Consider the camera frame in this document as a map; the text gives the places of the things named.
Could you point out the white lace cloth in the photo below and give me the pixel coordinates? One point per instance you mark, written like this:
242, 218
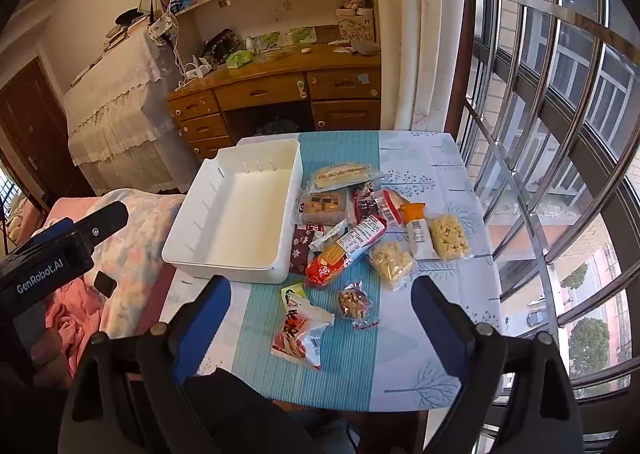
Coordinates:
125, 98

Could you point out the small black square object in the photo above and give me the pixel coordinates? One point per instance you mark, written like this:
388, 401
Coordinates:
105, 284

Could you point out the white curtain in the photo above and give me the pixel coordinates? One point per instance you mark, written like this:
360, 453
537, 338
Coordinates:
425, 33

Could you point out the beige plush toy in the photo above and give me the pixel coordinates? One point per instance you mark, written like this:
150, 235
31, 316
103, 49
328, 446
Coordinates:
17, 224

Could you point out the black floral pencil case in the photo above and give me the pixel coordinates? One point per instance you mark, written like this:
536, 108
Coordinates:
217, 48

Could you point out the window with metal guard bars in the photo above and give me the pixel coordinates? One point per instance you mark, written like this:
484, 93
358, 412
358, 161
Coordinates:
590, 148

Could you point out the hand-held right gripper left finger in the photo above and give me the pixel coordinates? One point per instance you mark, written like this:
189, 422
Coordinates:
200, 329

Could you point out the white plastic storage box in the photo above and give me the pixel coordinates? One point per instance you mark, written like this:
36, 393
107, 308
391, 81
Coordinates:
240, 219

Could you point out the puffed snack packet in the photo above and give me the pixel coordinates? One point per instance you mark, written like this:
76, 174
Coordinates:
450, 236
392, 264

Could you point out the floral cloth bag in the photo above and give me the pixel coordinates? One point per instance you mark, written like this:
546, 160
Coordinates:
162, 26

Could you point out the floral pastel blanket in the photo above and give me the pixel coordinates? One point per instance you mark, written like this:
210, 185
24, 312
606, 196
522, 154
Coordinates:
140, 234

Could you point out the person's dark clothing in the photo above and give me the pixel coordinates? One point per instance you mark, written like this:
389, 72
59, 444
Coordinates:
250, 414

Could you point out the red biscuit roll packet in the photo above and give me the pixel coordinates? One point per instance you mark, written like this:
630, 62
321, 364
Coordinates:
335, 259

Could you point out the wooden desk with drawers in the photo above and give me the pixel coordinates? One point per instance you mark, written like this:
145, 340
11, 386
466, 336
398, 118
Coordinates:
270, 88

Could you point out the clear biscuit packet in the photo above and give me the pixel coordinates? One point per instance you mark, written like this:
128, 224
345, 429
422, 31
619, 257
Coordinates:
322, 206

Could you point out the person's left hand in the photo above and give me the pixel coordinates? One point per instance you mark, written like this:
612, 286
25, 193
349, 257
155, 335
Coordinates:
47, 354

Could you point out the teal white tree print tablecloth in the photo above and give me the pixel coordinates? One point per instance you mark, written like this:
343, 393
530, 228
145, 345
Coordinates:
440, 359

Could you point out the white power strip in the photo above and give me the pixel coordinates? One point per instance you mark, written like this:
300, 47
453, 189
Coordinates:
197, 69

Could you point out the white patterned box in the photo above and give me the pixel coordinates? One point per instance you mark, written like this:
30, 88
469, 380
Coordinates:
356, 28

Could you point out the maroon star print packet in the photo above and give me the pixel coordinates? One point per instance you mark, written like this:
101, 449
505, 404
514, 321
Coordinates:
302, 249

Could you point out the brownie packet with red edge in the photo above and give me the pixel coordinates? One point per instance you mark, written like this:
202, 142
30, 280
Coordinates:
367, 209

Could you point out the long sandwich bread packet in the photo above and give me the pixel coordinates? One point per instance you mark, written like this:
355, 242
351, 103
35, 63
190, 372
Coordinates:
345, 173

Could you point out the white red rice cracker packet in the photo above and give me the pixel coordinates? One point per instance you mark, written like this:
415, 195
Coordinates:
300, 329

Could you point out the green leaf print box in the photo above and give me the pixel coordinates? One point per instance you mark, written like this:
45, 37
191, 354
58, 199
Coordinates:
267, 41
302, 35

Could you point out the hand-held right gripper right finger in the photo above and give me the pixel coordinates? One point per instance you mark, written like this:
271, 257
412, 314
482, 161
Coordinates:
425, 309

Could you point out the green tissue pack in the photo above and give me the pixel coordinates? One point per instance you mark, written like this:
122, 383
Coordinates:
240, 59

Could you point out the small nut packet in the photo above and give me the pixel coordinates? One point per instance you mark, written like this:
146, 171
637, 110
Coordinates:
354, 304

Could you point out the pink fleece blanket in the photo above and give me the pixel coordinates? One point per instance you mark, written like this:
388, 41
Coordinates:
65, 319

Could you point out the brown wooden door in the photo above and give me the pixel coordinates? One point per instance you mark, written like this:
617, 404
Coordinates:
35, 123

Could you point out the stack of books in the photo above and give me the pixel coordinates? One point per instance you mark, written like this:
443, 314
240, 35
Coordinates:
122, 31

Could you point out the grey cloth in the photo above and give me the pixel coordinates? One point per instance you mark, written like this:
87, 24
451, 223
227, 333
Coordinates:
367, 47

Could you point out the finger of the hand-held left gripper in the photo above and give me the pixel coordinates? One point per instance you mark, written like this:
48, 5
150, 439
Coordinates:
102, 224
52, 229

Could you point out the orange white snack bar packet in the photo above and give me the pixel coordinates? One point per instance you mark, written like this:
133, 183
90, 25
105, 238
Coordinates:
419, 234

